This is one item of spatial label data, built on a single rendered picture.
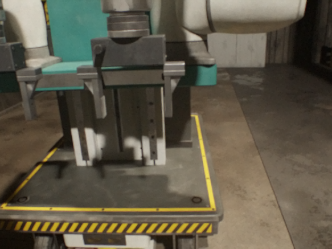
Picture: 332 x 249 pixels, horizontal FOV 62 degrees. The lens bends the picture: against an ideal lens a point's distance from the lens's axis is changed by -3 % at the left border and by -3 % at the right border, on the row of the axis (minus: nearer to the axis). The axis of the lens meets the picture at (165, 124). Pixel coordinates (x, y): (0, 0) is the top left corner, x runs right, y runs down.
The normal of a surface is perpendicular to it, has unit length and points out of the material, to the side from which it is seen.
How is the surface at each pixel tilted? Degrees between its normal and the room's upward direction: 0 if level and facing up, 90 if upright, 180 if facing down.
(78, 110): 90
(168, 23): 93
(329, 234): 0
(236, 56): 90
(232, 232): 0
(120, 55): 90
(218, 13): 110
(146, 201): 0
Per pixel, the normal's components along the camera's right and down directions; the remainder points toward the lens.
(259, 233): -0.04, -0.94
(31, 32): 0.79, 0.21
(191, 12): -0.34, 0.47
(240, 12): -0.41, 0.64
